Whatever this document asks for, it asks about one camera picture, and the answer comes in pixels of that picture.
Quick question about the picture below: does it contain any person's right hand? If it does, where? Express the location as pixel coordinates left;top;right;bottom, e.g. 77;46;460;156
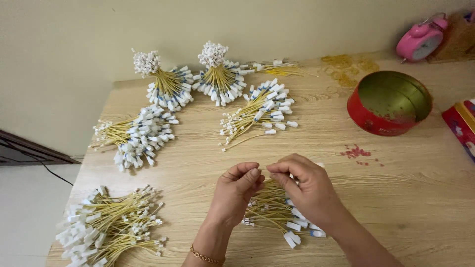
266;153;342;227

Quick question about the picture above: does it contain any person's left hand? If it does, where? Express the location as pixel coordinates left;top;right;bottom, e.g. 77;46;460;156
208;162;266;227

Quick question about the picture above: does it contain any red round metal tin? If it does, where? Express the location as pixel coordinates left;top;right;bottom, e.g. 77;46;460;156
347;70;433;137

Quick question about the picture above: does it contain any red patterned box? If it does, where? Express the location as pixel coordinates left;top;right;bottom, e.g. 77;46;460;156
441;99;475;164

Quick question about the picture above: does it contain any pink alarm clock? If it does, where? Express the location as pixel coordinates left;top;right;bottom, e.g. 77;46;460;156
396;13;449;63

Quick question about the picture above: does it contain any dark wooden furniture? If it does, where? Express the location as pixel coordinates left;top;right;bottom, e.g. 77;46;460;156
0;129;82;167

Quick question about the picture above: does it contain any pile of yellow connector wires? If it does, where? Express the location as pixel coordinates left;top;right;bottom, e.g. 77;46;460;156
88;105;181;173
218;78;299;153
55;185;168;267
241;178;327;249

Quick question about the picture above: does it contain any gold chain bracelet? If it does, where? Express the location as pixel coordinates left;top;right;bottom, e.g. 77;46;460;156
189;244;226;266

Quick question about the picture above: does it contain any tied bundle of yellow wires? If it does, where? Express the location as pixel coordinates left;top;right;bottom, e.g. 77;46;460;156
192;40;248;107
131;47;195;112

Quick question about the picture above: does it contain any small bunch of yellow wires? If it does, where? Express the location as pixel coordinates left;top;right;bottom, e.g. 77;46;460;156
240;59;319;78

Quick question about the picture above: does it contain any black cable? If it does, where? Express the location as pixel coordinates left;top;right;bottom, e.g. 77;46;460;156
7;142;74;187

